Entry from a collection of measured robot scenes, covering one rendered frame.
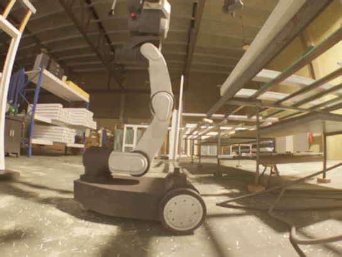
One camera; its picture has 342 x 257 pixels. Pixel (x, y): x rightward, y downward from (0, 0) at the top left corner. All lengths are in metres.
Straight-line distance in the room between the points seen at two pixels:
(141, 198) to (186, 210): 0.20
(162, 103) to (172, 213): 0.54
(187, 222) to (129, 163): 0.41
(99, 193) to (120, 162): 0.20
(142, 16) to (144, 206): 1.09
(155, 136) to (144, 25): 0.69
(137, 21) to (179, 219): 1.13
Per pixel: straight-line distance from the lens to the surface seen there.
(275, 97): 1.79
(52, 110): 4.58
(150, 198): 0.79
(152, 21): 1.19
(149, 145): 0.94
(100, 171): 0.99
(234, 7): 1.04
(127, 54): 1.13
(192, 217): 0.78
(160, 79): 1.02
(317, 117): 1.08
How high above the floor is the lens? 0.35
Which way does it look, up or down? 7 degrees up
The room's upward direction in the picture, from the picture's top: 2 degrees clockwise
